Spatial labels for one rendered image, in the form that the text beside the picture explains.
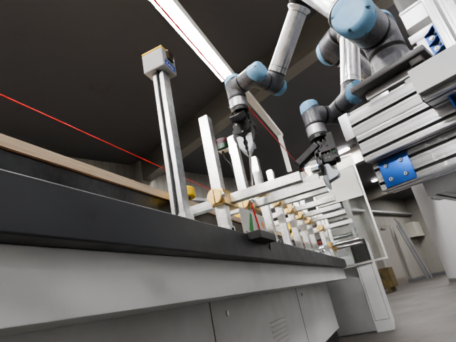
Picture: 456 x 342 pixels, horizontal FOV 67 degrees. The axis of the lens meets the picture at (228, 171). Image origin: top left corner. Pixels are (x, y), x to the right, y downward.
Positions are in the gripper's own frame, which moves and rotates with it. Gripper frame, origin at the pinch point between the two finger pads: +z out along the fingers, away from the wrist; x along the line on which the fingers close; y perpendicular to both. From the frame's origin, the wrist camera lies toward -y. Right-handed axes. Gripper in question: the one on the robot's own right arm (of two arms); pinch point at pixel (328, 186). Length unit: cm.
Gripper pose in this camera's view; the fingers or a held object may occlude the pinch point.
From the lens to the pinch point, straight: 132.5
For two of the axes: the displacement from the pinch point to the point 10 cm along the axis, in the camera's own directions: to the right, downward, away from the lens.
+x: 4.2, 2.6, 8.7
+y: 8.9, -3.1, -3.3
